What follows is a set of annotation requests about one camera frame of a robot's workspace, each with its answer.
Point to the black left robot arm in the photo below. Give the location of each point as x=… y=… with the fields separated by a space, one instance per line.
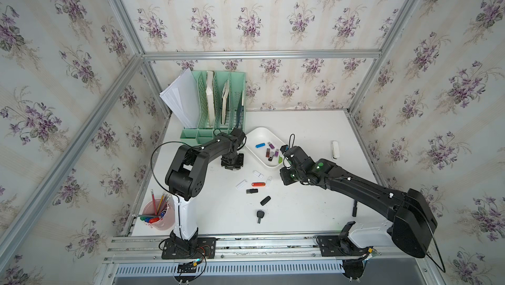
x=186 y=176

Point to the white book in organizer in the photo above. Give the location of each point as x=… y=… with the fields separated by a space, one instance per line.
x=210 y=97

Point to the beige notebook in organizer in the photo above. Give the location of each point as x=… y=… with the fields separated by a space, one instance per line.
x=225 y=96

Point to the green desk file organizer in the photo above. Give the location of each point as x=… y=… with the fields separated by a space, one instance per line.
x=235 y=109

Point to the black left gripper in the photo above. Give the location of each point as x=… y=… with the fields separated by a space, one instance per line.
x=240 y=164

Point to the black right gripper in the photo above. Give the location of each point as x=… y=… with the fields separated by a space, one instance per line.
x=285 y=180

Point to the white plastic storage box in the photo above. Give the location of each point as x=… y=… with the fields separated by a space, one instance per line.
x=264 y=135

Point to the black marker pen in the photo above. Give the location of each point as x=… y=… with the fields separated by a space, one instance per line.
x=354 y=208

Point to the black car key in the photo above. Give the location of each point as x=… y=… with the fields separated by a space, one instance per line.
x=260 y=216

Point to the white ribbed usb drive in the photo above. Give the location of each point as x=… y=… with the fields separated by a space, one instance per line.
x=258 y=174

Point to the dark grey usb drive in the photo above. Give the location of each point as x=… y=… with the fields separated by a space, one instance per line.
x=252 y=191

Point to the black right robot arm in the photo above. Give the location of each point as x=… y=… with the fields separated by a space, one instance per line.
x=413 y=222

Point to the pink pen cup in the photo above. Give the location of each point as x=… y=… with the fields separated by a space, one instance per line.
x=161 y=218

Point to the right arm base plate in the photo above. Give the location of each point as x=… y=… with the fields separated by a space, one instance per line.
x=341 y=245

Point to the red orange usb drive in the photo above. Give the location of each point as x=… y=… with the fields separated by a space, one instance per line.
x=258 y=184

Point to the white paper stack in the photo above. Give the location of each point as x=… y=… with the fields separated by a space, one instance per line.
x=182 y=98

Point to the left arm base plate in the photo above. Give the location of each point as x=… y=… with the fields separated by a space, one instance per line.
x=196 y=248

